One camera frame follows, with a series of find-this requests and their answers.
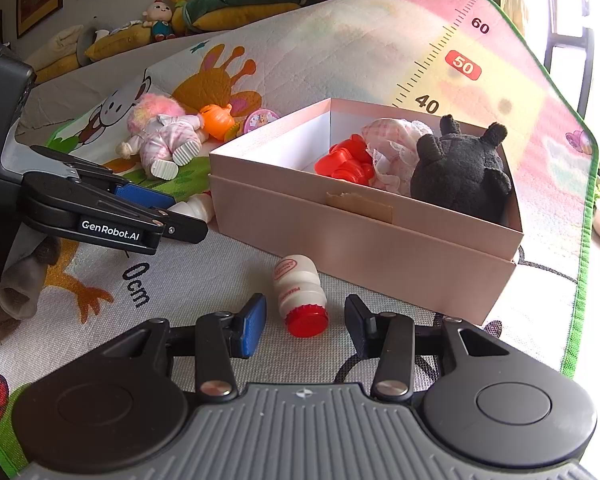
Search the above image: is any hanging pale cloth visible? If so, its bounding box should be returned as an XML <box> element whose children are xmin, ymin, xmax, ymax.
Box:
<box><xmin>500</xmin><ymin>0</ymin><xmax>528</xmax><ymax>36</ymax></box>

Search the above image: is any pink cardboard box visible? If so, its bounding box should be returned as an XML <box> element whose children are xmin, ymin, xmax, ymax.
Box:
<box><xmin>208</xmin><ymin>98</ymin><xmax>525</xmax><ymax>326</ymax></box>

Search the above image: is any red hooded figurine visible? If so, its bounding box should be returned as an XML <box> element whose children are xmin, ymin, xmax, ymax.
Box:
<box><xmin>314</xmin><ymin>134</ymin><xmax>376</xmax><ymax>186</ymax></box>

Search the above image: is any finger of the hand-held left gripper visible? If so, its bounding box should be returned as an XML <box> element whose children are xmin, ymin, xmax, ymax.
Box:
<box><xmin>162</xmin><ymin>210</ymin><xmax>209</xmax><ymax>244</ymax></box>
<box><xmin>30</xmin><ymin>145</ymin><xmax>173</xmax><ymax>210</ymax></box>

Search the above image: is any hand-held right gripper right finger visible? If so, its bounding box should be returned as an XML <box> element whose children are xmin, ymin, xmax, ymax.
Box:
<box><xmin>345</xmin><ymin>294</ymin><xmax>513</xmax><ymax>403</ymax></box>

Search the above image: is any yellow plush cushion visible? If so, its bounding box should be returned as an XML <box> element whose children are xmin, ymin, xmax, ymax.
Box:
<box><xmin>84</xmin><ymin>22</ymin><xmax>153</xmax><ymax>61</ymax></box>
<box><xmin>192</xmin><ymin>2</ymin><xmax>303</xmax><ymax>33</ymax></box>

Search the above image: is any orange plastic toy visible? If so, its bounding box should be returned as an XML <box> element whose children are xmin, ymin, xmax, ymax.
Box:
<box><xmin>198</xmin><ymin>103</ymin><xmax>234</xmax><ymax>141</ymax></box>

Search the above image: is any boy doll figure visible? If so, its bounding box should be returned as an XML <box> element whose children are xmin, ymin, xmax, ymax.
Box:
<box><xmin>141</xmin><ymin>0</ymin><xmax>177</xmax><ymax>43</ymax></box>

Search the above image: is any yellow duck toy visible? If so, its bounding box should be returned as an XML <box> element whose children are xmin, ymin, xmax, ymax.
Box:
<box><xmin>167</xmin><ymin>0</ymin><xmax>190</xmax><ymax>36</ymax></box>

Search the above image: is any black window frame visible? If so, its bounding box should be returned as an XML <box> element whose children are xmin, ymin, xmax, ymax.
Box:
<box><xmin>545</xmin><ymin>25</ymin><xmax>596</xmax><ymax>116</ymax></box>

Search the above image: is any cartoon printed play mat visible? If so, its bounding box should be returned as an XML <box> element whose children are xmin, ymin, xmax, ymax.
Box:
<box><xmin>0</xmin><ymin>0</ymin><xmax>598</xmax><ymax>478</ymax></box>

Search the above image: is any black plush toy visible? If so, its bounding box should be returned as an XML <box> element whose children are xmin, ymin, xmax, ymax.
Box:
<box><xmin>410</xmin><ymin>114</ymin><xmax>513</xmax><ymax>223</ymax></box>

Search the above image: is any round pink toy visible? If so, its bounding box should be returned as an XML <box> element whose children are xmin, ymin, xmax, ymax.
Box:
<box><xmin>243</xmin><ymin>108</ymin><xmax>281</xmax><ymax>134</ymax></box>

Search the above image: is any pink-haired doll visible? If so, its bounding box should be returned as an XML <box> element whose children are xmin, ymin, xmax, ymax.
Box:
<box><xmin>116</xmin><ymin>92</ymin><xmax>206</xmax><ymax>181</ymax></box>

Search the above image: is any cream cushion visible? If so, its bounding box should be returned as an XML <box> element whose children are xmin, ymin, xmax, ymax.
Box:
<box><xmin>30</xmin><ymin>25</ymin><xmax>88</xmax><ymax>83</ymax></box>

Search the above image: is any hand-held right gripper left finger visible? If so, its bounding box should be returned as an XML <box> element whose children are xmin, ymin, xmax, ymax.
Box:
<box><xmin>100</xmin><ymin>292</ymin><xmax>268</xmax><ymax>403</ymax></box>

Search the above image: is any white frilly doll dress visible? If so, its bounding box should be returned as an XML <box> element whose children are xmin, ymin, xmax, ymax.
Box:
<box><xmin>361</xmin><ymin>117</ymin><xmax>433</xmax><ymax>193</ymax></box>

